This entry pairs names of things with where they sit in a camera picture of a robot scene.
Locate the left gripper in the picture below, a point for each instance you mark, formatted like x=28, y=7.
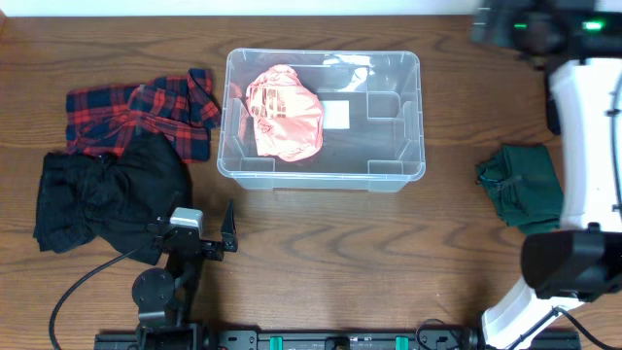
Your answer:
x=195, y=244

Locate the pink shirt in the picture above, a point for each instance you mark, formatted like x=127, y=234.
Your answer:
x=288, y=118

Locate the dark green garment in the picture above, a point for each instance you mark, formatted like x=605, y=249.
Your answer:
x=523, y=187

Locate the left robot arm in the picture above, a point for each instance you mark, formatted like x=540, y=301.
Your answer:
x=164, y=296

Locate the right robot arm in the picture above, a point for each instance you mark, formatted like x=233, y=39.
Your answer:
x=577, y=44

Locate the black crumpled garment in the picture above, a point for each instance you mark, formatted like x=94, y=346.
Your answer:
x=116, y=198

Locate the red navy plaid shirt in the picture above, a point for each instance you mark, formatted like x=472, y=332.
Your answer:
x=102, y=120

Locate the clear plastic storage bin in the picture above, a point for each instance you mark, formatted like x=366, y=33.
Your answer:
x=382, y=151

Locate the white label in bin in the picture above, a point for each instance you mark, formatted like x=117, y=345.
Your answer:
x=337, y=114

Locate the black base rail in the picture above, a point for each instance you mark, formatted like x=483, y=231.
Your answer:
x=311, y=340

